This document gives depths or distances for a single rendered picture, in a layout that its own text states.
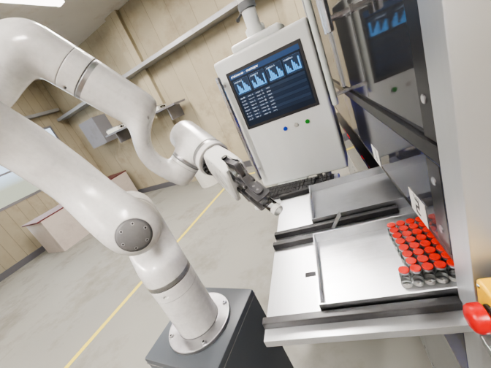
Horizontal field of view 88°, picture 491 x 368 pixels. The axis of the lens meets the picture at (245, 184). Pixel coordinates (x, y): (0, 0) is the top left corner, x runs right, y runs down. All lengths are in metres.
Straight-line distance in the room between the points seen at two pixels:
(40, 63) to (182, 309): 0.60
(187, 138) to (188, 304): 0.42
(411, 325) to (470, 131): 0.38
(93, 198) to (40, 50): 0.28
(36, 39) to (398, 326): 0.86
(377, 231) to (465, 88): 0.53
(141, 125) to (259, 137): 0.93
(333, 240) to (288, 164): 0.73
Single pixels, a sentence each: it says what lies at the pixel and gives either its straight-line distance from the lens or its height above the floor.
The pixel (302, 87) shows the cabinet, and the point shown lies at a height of 1.27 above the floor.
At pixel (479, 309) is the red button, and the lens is 0.50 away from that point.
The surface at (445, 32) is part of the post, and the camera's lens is 0.38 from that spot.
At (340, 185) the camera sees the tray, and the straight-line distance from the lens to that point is 1.13.
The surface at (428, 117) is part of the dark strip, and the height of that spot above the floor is 1.25.
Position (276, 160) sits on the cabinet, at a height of 0.95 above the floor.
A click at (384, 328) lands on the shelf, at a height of 0.88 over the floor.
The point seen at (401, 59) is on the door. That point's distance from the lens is 0.55.
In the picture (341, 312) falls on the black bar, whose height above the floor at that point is 0.90.
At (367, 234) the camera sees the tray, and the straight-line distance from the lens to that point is 0.84.
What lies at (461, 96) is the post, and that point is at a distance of 0.39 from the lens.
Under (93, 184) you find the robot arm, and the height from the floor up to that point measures 1.35.
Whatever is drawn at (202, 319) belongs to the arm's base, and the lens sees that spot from 0.77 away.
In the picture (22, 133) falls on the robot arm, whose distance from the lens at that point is 0.62.
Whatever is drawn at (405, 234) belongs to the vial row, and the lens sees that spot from 0.75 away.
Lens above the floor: 1.40
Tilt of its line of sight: 20 degrees down
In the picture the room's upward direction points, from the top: 24 degrees counter-clockwise
